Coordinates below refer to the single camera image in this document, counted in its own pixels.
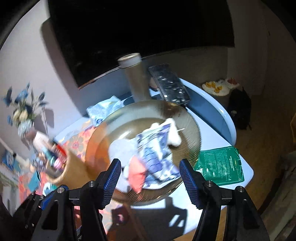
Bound plate with orange slices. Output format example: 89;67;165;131
202;81;230;96

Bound black backpack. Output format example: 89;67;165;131
227;88;251;130

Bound row of books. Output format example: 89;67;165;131
1;150;21;173

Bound beige thermos bottle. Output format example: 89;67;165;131
118;53;151;102

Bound white box with red item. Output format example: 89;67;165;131
225;78;240;90

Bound blue white plastic bag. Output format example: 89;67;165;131
135;121;182;189

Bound red cloth piece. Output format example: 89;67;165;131
128;155;147;193

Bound ribbed pink vase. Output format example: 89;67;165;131
22;128;41;150

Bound blue tissue pack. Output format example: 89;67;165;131
86;96;124;127

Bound black monitor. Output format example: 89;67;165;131
48;0;235;87

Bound white fluffy pad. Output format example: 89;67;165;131
108;118;182;194

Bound blue white artificial flowers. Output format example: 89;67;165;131
2;83;48;139

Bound pens and scissors bunch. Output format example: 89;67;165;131
31;132;67;178

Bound green foil packet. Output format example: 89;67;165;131
194;146;244;186

